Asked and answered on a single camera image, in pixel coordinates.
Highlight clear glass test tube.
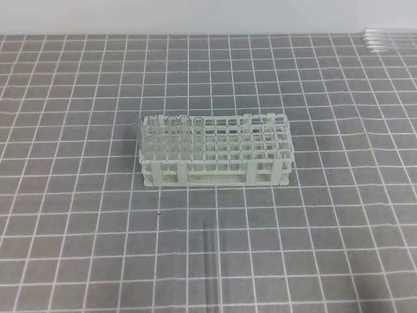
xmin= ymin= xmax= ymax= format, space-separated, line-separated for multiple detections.
xmin=203 ymin=222 xmax=218 ymax=305

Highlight white plastic test tube rack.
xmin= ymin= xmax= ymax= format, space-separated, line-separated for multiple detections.
xmin=138 ymin=113 xmax=295 ymax=187

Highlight leaning clear test tube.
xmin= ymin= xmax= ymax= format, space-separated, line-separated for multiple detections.
xmin=134 ymin=119 xmax=153 ymax=160

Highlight grey grid tablecloth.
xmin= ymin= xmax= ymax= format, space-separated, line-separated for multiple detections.
xmin=1 ymin=34 xmax=416 ymax=312

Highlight spare glass test tubes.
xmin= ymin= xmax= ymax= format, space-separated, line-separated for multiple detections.
xmin=362 ymin=28 xmax=416 ymax=53

